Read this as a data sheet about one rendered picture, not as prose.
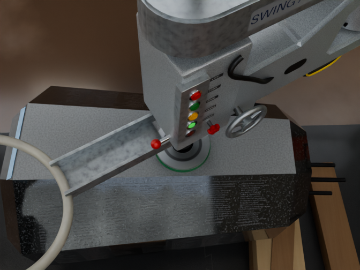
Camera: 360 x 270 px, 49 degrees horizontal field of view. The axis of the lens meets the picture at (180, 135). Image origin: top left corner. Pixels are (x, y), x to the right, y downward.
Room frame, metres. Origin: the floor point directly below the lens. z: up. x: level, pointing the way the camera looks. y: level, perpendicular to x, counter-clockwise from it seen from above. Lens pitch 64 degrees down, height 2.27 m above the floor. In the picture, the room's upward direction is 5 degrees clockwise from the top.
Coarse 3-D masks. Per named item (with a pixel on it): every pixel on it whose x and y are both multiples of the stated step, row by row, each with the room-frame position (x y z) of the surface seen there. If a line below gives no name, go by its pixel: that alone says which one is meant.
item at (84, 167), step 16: (128, 128) 0.57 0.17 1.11; (144, 128) 0.59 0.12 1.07; (96, 144) 0.51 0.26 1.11; (112, 144) 0.52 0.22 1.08; (128, 144) 0.53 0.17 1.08; (144, 144) 0.53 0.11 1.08; (64, 160) 0.44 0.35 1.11; (80, 160) 0.46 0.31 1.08; (96, 160) 0.46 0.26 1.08; (112, 160) 0.47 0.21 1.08; (128, 160) 0.46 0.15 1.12; (144, 160) 0.48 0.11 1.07; (80, 176) 0.40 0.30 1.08; (96, 176) 0.39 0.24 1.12; (112, 176) 0.41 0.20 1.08; (64, 192) 0.34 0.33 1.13; (80, 192) 0.35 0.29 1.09
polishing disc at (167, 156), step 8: (200, 144) 0.64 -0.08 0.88; (208, 144) 0.64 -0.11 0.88; (160, 152) 0.59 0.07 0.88; (168, 152) 0.60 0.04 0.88; (176, 152) 0.60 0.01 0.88; (192, 152) 0.60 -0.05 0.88; (200, 152) 0.61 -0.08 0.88; (208, 152) 0.61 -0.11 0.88; (168, 160) 0.56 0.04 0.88; (176, 160) 0.57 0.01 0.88; (184, 160) 0.57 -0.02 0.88; (192, 160) 0.57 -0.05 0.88; (200, 160) 0.57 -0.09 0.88; (176, 168) 0.53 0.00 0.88; (184, 168) 0.54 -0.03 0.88; (192, 168) 0.54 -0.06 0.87
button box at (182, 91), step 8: (192, 80) 0.51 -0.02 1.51; (200, 80) 0.51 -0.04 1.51; (208, 80) 0.51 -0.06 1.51; (176, 88) 0.49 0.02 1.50; (184, 88) 0.48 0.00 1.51; (192, 88) 0.49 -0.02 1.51; (200, 88) 0.50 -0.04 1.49; (208, 88) 0.52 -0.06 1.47; (176, 96) 0.49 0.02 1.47; (184, 96) 0.48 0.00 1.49; (200, 96) 0.50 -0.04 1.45; (176, 104) 0.48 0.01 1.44; (184, 104) 0.48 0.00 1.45; (200, 104) 0.51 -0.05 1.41; (176, 112) 0.48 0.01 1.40; (184, 112) 0.48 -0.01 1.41; (200, 112) 0.51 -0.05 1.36; (176, 120) 0.48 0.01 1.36; (184, 120) 0.48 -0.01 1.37; (200, 120) 0.51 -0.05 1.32; (176, 128) 0.48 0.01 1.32; (184, 128) 0.48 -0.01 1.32; (192, 128) 0.50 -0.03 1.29; (200, 128) 0.51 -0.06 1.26; (176, 136) 0.48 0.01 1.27; (184, 136) 0.48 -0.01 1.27; (192, 136) 0.50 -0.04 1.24
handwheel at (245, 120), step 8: (240, 112) 0.61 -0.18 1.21; (248, 112) 0.57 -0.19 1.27; (256, 112) 0.60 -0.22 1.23; (264, 112) 0.61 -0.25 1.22; (240, 120) 0.55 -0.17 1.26; (248, 120) 0.58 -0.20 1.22; (256, 120) 0.61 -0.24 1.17; (232, 128) 0.54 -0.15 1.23; (248, 128) 0.57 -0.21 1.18; (232, 136) 0.55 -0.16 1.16
